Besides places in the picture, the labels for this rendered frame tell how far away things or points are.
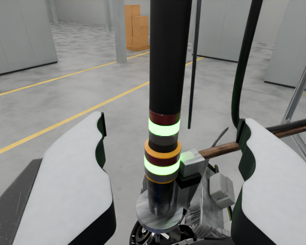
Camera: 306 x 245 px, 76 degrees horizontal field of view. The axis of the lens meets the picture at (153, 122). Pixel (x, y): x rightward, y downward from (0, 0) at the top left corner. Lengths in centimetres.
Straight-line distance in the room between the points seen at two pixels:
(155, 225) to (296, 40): 547
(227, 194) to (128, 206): 145
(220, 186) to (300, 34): 506
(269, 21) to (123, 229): 1164
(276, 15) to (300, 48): 682
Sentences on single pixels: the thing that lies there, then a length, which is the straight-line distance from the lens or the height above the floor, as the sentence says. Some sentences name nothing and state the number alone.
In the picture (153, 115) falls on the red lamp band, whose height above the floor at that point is 162.
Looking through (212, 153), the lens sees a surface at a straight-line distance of 28.
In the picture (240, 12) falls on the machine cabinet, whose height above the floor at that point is 147.
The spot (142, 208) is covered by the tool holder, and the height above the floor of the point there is 146.
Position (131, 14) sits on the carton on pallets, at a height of 127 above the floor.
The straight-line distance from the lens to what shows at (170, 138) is 21.
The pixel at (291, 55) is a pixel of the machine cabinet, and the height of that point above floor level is 73.
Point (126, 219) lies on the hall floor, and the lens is 204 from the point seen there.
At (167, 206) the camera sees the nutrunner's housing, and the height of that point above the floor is 148.
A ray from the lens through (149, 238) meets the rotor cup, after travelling 53.
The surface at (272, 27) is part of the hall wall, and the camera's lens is 1235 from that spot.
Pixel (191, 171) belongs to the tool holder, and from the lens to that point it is 26.
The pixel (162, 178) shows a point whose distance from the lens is 24.
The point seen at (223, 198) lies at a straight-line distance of 79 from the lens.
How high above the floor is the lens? 172
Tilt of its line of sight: 32 degrees down
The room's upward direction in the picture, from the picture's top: 1 degrees clockwise
